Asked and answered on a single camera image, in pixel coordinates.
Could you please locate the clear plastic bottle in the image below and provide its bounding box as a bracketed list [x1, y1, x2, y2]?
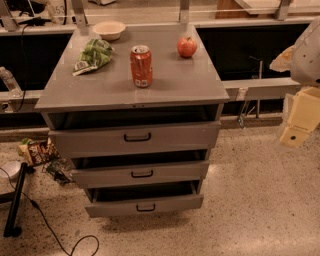
[0, 67, 23, 98]

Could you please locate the grey top drawer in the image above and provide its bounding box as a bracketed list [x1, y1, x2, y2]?
[49, 122, 220, 158]

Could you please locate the grey drawer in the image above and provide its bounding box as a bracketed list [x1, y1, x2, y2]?
[85, 180, 203, 218]
[71, 161, 209, 188]
[49, 122, 220, 158]

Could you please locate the orange soda can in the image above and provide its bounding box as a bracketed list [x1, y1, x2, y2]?
[130, 45, 153, 88]

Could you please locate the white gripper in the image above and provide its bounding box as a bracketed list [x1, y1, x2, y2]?
[280, 87, 320, 148]

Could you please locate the grey bottom drawer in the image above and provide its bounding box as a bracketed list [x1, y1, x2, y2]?
[85, 180, 203, 218]

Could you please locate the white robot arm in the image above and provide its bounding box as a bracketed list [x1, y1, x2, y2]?
[269, 17, 320, 148]

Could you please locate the white round floor object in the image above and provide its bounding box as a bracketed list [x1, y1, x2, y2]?
[0, 161, 21, 181]

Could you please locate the brown snack bag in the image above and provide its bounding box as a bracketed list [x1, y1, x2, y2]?
[18, 138, 60, 166]

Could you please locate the dark crumpled wrapper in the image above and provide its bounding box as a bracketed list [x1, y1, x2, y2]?
[42, 158, 73, 186]

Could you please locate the white paper bowl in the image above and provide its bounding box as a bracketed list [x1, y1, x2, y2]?
[93, 21, 126, 41]

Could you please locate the grey drawer cabinet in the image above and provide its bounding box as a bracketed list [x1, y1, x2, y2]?
[34, 22, 231, 201]

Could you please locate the black floor cable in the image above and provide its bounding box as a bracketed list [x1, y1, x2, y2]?
[0, 166, 101, 256]

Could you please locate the red apple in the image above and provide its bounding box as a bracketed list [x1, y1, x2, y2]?
[177, 37, 197, 58]

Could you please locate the grey middle drawer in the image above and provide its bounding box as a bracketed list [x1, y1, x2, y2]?
[71, 161, 209, 188]

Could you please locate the black stand leg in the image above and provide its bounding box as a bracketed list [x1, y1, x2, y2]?
[0, 162, 27, 237]

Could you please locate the green chip bag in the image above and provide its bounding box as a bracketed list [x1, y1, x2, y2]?
[73, 39, 113, 76]

